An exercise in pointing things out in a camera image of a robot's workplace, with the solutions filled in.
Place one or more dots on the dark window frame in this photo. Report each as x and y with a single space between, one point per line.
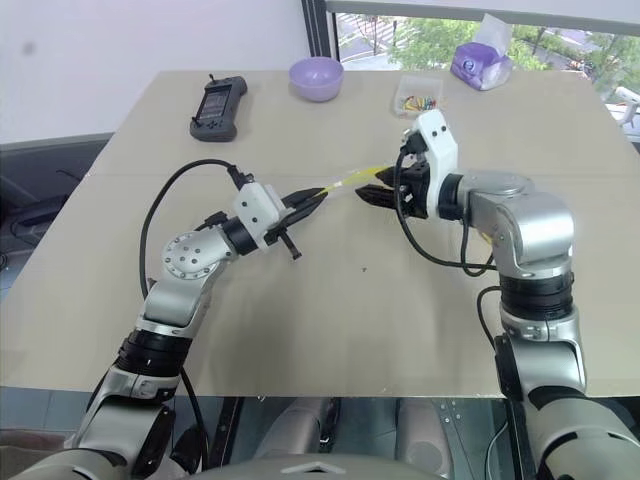
320 27

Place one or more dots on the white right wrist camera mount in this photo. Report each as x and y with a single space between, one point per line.
440 145

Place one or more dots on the clear box of coloured pieces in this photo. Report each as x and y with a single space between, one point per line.
417 97

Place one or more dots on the purple tissue pack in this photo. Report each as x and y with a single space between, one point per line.
480 62

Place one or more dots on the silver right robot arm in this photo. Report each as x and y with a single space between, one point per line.
530 220

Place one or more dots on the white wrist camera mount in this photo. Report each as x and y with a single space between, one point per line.
252 205
440 145

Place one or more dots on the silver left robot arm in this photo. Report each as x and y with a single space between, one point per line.
185 260

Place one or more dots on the purple bowl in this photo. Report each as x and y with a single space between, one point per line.
316 77

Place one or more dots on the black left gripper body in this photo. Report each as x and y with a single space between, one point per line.
285 215

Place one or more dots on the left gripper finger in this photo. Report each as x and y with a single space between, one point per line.
306 196
309 209

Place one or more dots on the grey robot torso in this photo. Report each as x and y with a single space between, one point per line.
310 467

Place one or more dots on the black handheld controller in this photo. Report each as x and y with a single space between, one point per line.
217 107

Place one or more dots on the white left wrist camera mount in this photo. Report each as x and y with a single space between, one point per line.
252 205

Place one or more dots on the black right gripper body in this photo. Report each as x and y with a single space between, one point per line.
415 187

